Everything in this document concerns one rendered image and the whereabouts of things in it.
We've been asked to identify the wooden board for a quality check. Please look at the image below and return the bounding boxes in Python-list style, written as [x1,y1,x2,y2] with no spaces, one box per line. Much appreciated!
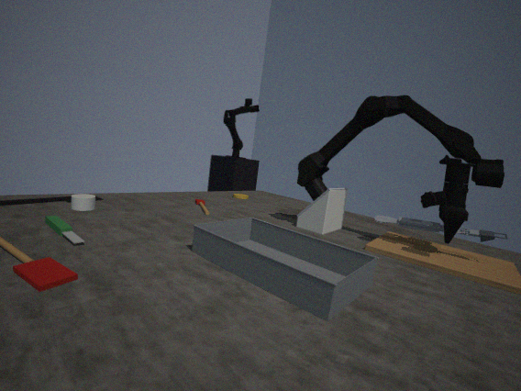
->
[364,231,521,295]

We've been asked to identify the white short cylinder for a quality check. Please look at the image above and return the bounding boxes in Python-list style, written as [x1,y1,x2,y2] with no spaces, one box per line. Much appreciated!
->
[71,194,95,211]

